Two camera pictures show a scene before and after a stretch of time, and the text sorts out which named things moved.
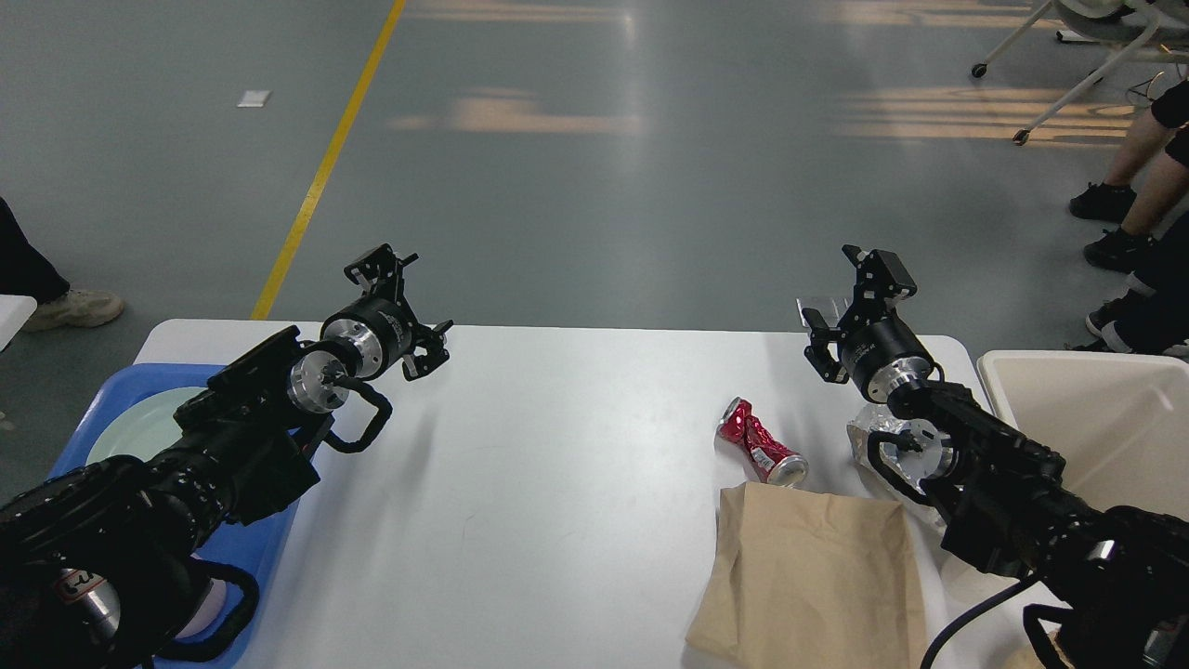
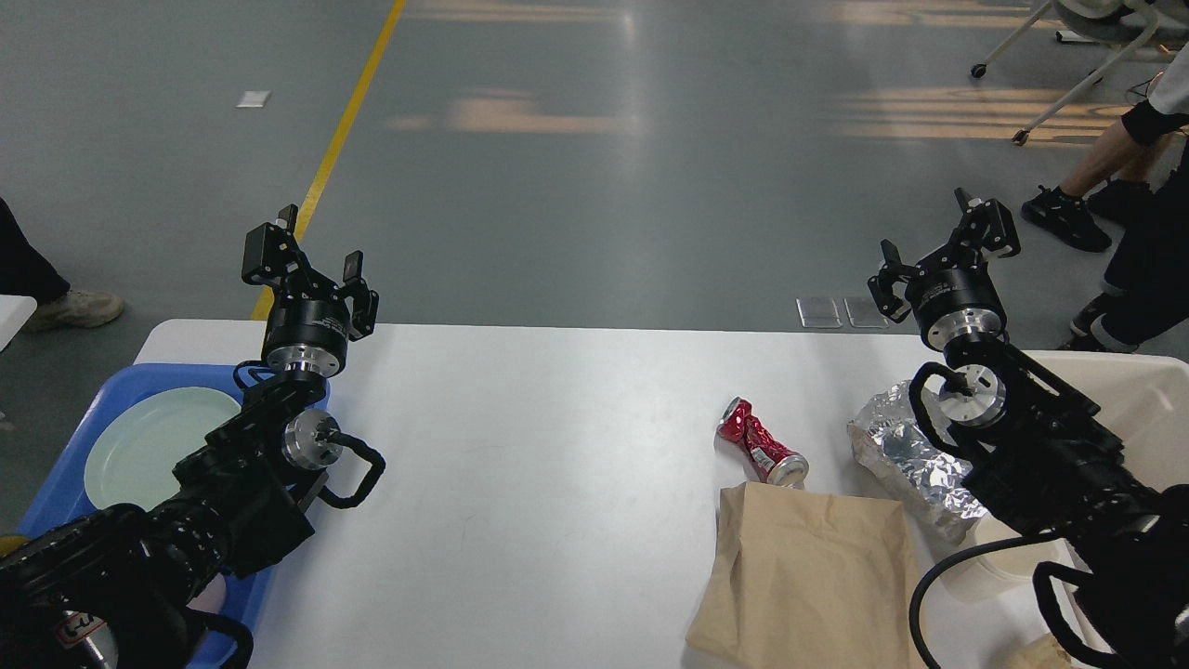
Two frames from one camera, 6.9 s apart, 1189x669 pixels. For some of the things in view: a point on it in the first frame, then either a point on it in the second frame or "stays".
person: (1147, 186) → (1138, 152)
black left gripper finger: (380, 272) → (272, 252)
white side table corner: (15, 310) stays
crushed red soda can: (773, 462) stays
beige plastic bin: (1120, 419) stays
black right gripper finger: (817, 352) → (880, 284)
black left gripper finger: (429, 354) → (366, 301)
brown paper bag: (811, 579) stays
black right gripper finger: (881, 281) → (986, 225)
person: (25, 271) stays
